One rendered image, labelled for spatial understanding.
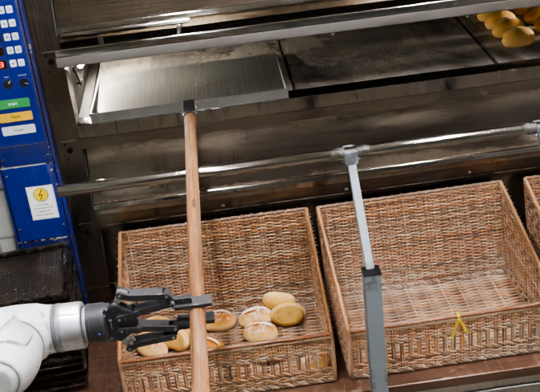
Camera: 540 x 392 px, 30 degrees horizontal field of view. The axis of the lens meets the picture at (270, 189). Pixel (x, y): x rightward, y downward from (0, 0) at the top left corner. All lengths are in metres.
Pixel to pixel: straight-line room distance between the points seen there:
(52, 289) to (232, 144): 0.65
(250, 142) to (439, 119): 0.54
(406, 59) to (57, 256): 1.15
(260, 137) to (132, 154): 0.36
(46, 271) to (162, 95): 0.60
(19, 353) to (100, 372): 1.11
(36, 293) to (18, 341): 0.92
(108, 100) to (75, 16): 0.35
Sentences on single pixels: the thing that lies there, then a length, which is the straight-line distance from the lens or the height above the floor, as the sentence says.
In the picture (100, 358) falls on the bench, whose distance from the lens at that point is 2.89.
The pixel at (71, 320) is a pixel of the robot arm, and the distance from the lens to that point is 1.89.
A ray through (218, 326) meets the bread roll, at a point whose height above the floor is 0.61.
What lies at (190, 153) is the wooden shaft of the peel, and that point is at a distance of 2.47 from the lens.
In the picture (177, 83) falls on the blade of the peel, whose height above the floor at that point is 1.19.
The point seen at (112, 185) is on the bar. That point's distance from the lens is 2.47.
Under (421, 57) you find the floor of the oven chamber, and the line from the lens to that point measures 3.02.
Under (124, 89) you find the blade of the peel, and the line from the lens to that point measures 3.01.
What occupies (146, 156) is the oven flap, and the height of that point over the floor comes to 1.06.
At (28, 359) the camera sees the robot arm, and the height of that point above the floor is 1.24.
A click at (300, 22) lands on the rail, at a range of 2.58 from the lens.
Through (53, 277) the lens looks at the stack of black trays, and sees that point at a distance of 2.73.
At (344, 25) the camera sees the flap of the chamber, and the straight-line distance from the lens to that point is 2.60.
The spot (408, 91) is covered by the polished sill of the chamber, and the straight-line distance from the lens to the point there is 2.85.
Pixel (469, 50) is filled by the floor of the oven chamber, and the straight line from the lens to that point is 3.06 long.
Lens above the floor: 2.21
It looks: 27 degrees down
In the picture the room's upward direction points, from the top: 7 degrees counter-clockwise
